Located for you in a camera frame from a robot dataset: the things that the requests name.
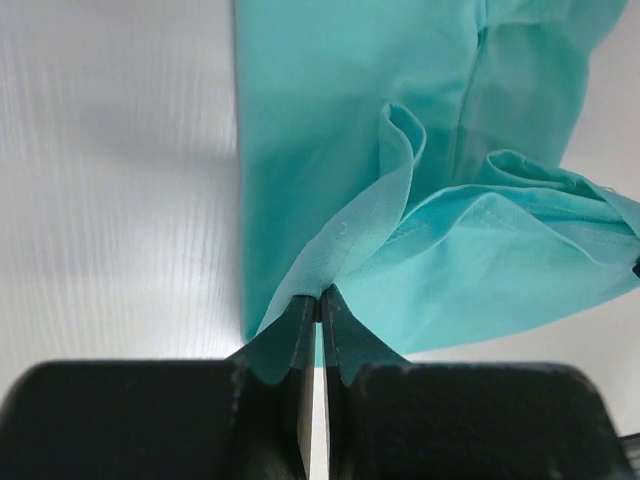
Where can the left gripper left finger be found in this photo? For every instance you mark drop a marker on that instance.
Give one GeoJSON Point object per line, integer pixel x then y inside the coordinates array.
{"type": "Point", "coordinates": [247, 416]}

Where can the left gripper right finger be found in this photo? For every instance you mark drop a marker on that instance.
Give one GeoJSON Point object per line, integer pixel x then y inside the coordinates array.
{"type": "Point", "coordinates": [390, 418]}

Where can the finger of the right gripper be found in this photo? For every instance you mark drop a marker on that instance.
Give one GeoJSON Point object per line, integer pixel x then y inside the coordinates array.
{"type": "Point", "coordinates": [636, 269]}

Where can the teal t shirt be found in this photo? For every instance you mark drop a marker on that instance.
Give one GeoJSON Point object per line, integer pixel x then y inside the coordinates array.
{"type": "Point", "coordinates": [409, 153]}

